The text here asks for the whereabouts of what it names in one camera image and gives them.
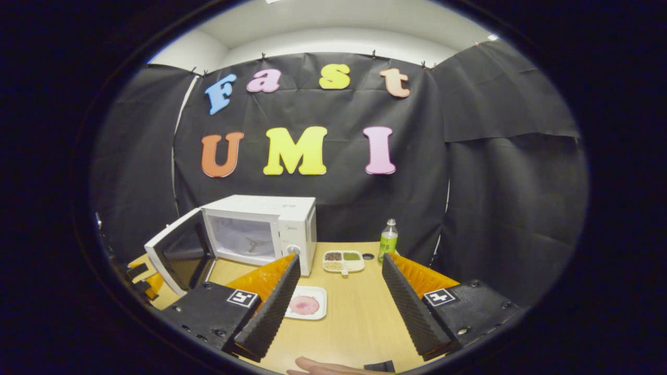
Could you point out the white divided dish with beans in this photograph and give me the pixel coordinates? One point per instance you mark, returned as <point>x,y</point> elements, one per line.
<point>344,261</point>

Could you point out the white square plate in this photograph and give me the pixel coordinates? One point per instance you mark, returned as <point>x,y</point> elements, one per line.
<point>318,294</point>

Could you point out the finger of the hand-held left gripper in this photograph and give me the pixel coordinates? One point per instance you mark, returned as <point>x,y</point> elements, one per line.
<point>143,289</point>

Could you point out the green label drink bottle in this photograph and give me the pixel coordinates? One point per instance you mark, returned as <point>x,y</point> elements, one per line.
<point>387,242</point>

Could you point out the white microwave oven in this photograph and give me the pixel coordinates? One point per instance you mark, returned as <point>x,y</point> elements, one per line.
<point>260,208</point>

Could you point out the pink meat slice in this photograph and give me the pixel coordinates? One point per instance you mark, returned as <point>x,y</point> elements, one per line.
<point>305,305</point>

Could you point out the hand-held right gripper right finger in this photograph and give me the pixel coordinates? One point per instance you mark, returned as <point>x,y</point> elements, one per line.
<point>411,312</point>

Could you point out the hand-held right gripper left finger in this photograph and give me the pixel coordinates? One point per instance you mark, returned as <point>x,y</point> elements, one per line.
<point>273,312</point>

